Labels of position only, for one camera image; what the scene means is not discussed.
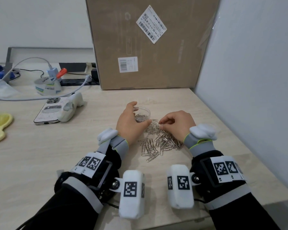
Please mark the person's right hand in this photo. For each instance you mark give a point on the person's right hand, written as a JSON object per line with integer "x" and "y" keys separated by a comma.
{"x": 180, "y": 124}

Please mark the person's left hand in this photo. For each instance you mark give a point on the person's left hand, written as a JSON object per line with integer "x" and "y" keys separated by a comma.
{"x": 126, "y": 123}

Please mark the person's left thumb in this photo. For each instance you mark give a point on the person's left thumb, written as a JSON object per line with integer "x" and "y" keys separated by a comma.
{"x": 145, "y": 124}

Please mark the person's right thumb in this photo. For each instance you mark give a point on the person's right thumb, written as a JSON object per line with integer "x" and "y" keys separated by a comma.
{"x": 165, "y": 127}

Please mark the small clear round dish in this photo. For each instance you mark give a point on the small clear round dish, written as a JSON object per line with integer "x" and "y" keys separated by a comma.
{"x": 146, "y": 110}

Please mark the person's right forearm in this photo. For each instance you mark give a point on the person's right forearm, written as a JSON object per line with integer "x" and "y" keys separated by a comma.
{"x": 235, "y": 210}

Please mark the person's left forearm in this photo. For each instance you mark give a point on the person's left forearm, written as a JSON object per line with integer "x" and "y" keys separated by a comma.
{"x": 69, "y": 208}

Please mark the small bunch of paper clips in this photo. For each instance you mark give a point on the small bunch of paper clips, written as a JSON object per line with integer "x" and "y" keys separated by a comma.
{"x": 142, "y": 117}

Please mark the pile of silver paper clips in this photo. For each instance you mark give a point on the pile of silver paper clips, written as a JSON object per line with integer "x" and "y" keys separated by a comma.
{"x": 158, "y": 141}

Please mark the white right marker block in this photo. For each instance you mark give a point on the white right marker block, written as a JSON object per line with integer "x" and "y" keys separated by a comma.
{"x": 181, "y": 186}

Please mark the white marker block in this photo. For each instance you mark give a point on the white marker block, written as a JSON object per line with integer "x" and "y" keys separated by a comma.
{"x": 132, "y": 194}
{"x": 181, "y": 186}

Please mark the small white barcode sticker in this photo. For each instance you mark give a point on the small white barcode sticker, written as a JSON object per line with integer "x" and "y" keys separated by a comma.
{"x": 128, "y": 64}

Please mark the left marker tag band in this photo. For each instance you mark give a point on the left marker tag band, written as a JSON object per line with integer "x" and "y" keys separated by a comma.
{"x": 92, "y": 164}

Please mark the marker tag band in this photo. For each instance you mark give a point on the marker tag band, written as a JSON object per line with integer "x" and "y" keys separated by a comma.
{"x": 92, "y": 164}
{"x": 226, "y": 168}

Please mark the large brown cardboard box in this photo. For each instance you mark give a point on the large brown cardboard box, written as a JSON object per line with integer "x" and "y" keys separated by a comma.
{"x": 170, "y": 59}

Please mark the black power adapter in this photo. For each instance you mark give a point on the black power adapter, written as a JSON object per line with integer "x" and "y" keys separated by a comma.
{"x": 95, "y": 74}

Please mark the white left marker block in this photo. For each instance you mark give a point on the white left marker block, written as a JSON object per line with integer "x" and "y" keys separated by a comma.
{"x": 132, "y": 194}

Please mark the right marker tag band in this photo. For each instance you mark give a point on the right marker tag band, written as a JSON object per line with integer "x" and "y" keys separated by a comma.
{"x": 226, "y": 168}

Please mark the black power strip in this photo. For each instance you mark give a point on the black power strip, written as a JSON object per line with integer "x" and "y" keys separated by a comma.
{"x": 74, "y": 82}

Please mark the black flat panel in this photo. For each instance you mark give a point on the black flat panel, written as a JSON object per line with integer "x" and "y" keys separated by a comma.
{"x": 72, "y": 67}

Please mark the white smartphone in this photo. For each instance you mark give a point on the white smartphone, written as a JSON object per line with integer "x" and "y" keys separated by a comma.
{"x": 46, "y": 112}

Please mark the large white shipping label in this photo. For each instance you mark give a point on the large white shipping label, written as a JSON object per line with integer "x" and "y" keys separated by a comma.
{"x": 151, "y": 23}

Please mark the white tape roll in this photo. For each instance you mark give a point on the white tape roll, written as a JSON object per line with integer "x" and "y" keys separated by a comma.
{"x": 48, "y": 89}

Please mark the light blue charger plug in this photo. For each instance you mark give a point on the light blue charger plug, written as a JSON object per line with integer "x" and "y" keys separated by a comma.
{"x": 51, "y": 72}

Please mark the yellow plastic hand mirror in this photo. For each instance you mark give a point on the yellow plastic hand mirror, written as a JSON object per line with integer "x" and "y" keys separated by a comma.
{"x": 0, "y": 124}

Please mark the clear plastic bag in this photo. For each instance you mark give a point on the clear plastic bag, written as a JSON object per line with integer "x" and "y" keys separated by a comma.
{"x": 2, "y": 90}

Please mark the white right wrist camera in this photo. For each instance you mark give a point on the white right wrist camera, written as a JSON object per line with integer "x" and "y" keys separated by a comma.
{"x": 204, "y": 132}

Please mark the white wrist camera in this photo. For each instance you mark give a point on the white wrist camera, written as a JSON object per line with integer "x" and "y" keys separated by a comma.
{"x": 106, "y": 135}
{"x": 204, "y": 132}

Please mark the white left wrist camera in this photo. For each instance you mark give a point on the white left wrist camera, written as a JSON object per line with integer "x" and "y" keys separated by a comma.
{"x": 106, "y": 135}

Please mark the white wrist camera device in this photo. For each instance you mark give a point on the white wrist camera device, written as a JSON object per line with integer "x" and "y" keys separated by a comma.
{"x": 70, "y": 106}

